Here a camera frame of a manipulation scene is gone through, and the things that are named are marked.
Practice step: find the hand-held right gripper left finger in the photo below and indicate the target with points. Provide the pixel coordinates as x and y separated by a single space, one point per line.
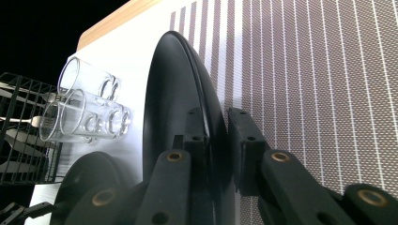
175 187

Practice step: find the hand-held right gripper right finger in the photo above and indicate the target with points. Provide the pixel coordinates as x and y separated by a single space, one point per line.
275 187

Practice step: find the black plate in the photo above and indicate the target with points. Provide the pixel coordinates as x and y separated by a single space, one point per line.
87 170
169 93

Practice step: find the striped placemat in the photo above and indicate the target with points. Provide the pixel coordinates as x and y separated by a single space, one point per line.
313 78

